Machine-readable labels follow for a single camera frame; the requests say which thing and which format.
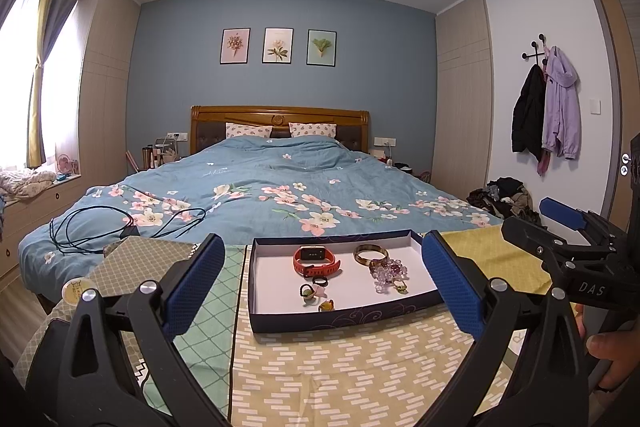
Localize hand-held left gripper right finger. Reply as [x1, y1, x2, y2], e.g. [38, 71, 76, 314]
[415, 229, 588, 427]

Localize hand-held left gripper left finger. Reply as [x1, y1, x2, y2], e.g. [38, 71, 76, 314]
[25, 233, 227, 427]

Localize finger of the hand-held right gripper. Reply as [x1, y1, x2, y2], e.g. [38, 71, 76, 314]
[501, 217, 592, 269]
[539, 197, 617, 249]

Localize clear crystal bead bracelet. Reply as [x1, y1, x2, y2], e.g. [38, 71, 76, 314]
[369, 258, 411, 295]

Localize navy cardboard box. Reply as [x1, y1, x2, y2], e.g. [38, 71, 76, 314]
[248, 229, 444, 334]

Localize tortoiseshell bangle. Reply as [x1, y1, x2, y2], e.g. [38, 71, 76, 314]
[353, 244, 390, 267]

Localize orange smartwatch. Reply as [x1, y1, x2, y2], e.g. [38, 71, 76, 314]
[292, 245, 343, 278]

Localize person's right hand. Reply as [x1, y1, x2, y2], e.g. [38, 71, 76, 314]
[575, 302, 640, 393]

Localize yellow cloth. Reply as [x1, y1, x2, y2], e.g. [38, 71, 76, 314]
[439, 224, 554, 296]

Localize pile of dark clothes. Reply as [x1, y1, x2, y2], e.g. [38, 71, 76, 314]
[467, 176, 535, 221]

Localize purple jacket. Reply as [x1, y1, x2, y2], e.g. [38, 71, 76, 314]
[537, 45, 582, 176]

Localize black jacket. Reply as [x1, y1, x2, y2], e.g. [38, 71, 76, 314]
[510, 64, 547, 156]

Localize nightstand clutter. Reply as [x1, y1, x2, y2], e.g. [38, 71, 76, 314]
[141, 138, 182, 170]

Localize blue floral duvet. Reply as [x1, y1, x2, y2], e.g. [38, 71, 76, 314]
[18, 137, 504, 299]

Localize beige wardrobe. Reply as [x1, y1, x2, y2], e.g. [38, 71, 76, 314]
[77, 0, 142, 174]
[433, 0, 496, 198]

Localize wooden door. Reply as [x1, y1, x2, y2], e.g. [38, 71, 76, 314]
[585, 0, 640, 219]

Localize patchwork patterned cloth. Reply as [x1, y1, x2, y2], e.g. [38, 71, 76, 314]
[12, 237, 576, 427]

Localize white dotted pillow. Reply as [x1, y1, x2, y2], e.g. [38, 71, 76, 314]
[288, 122, 338, 139]
[224, 122, 274, 140]

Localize window bench cabinet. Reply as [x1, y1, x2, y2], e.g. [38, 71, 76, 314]
[0, 174, 94, 281]

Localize small pink fan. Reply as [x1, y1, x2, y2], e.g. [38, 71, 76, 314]
[54, 154, 81, 176]

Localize wooden headboard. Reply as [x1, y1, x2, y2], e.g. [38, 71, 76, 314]
[190, 105, 371, 156]

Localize pile of light laundry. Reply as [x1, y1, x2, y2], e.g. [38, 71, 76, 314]
[0, 168, 59, 200]

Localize pink framed flower picture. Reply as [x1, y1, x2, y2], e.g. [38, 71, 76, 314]
[219, 27, 251, 66]

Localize cream framed flower picture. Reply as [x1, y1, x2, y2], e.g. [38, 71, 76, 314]
[262, 27, 295, 64]

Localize green framed leaf picture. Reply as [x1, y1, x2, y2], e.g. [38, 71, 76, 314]
[306, 28, 339, 67]

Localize grey and yellow curtains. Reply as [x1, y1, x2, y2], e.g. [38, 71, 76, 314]
[0, 0, 84, 171]

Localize black charger cable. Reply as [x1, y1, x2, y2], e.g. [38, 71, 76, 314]
[49, 205, 207, 254]

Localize black wall coat hook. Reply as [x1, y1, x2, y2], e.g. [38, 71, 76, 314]
[520, 34, 549, 66]

